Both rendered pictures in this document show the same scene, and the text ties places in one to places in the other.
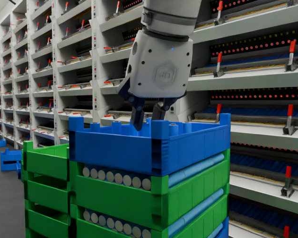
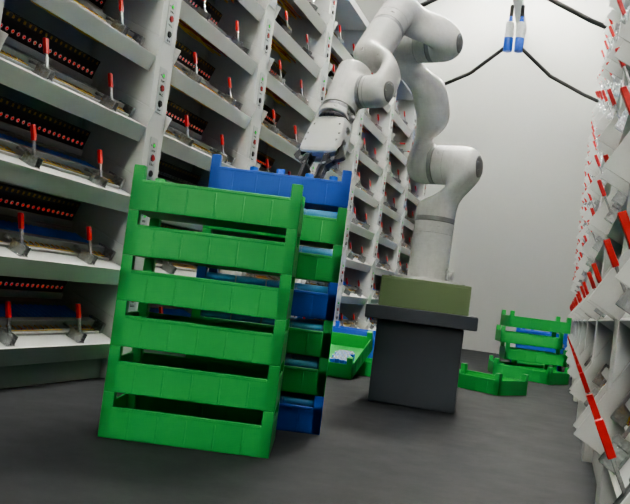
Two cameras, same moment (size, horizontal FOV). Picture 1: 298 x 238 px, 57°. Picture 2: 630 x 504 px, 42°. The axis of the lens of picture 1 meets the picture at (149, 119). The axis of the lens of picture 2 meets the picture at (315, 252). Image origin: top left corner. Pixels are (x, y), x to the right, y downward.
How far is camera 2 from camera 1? 218 cm
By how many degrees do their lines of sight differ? 124
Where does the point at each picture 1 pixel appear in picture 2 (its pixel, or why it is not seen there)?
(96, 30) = not seen: outside the picture
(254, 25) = (95, 30)
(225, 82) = (59, 95)
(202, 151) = not seen: hidden behind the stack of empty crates
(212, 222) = not seen: hidden behind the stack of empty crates
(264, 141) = (83, 194)
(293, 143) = (105, 197)
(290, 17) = (120, 46)
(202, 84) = (28, 81)
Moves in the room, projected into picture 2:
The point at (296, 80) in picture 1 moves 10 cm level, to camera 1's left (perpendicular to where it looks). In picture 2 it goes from (115, 123) to (130, 118)
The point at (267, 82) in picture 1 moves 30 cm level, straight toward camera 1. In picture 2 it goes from (95, 115) to (220, 134)
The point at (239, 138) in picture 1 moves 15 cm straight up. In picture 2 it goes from (61, 188) to (70, 123)
